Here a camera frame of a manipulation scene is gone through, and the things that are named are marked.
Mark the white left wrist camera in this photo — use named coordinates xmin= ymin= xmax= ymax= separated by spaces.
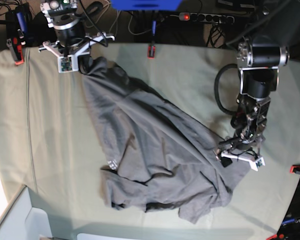
xmin=249 ymin=156 xmax=266 ymax=172

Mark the red black clamp centre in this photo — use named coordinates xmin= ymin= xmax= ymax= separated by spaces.
xmin=147 ymin=44 xmax=156 ymax=59

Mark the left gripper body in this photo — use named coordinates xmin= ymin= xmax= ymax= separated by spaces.
xmin=214 ymin=132 xmax=264 ymax=163

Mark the black power strip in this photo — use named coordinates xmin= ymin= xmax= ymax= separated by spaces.
xmin=178 ymin=12 xmax=235 ymax=25

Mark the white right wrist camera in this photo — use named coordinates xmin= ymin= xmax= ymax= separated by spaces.
xmin=57 ymin=55 xmax=79 ymax=74

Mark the red black clamp left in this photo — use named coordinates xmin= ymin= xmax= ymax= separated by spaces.
xmin=6 ymin=37 xmax=24 ymax=66

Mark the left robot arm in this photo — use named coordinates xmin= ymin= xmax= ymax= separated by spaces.
xmin=214 ymin=0 xmax=300 ymax=171

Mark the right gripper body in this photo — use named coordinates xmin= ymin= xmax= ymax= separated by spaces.
xmin=38 ymin=32 xmax=115 ymax=58

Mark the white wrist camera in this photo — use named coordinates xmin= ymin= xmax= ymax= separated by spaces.
xmin=57 ymin=55 xmax=79 ymax=74
xmin=249 ymin=156 xmax=266 ymax=172

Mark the red clamp bottom right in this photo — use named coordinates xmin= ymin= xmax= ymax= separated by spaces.
xmin=266 ymin=233 xmax=286 ymax=240

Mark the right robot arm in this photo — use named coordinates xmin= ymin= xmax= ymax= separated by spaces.
xmin=39 ymin=0 xmax=115 ymax=74

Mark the grey t-shirt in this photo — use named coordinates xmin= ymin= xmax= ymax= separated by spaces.
xmin=81 ymin=57 xmax=250 ymax=224

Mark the blue box top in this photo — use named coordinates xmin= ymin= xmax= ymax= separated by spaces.
xmin=111 ymin=0 xmax=182 ymax=11

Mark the white bin corner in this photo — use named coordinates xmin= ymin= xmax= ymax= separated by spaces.
xmin=0 ymin=185 xmax=53 ymax=240

